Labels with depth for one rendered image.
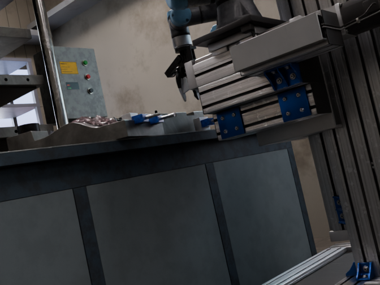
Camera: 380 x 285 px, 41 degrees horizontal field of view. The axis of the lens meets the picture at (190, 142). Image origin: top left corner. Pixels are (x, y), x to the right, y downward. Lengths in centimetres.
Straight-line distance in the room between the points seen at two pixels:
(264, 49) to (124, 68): 379
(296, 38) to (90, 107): 174
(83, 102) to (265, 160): 106
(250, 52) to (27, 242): 80
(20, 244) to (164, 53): 343
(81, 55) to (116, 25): 228
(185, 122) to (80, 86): 98
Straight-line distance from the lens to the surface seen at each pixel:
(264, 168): 236
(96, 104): 290
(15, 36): 271
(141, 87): 491
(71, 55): 290
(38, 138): 190
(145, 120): 171
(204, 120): 200
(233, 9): 158
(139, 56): 493
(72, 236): 159
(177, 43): 204
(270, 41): 135
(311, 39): 130
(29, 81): 263
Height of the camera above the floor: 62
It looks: 4 degrees up
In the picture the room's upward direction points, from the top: 12 degrees counter-clockwise
